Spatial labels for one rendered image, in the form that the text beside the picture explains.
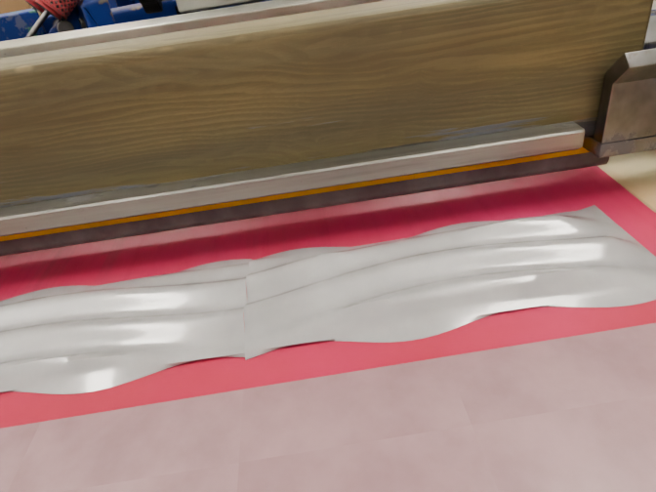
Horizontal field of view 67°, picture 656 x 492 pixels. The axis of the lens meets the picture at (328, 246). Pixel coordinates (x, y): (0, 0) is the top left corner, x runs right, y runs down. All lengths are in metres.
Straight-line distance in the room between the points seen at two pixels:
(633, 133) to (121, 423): 0.26
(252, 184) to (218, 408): 0.11
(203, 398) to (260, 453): 0.03
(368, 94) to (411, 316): 0.11
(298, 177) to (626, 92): 0.16
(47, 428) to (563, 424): 0.18
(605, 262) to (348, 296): 0.11
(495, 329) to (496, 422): 0.04
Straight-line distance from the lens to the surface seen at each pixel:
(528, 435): 0.17
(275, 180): 0.24
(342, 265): 0.23
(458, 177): 0.29
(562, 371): 0.19
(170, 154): 0.26
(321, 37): 0.24
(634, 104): 0.29
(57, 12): 0.90
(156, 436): 0.19
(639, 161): 0.35
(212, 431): 0.18
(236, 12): 0.47
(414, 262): 0.22
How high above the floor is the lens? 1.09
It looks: 33 degrees down
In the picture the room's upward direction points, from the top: 9 degrees counter-clockwise
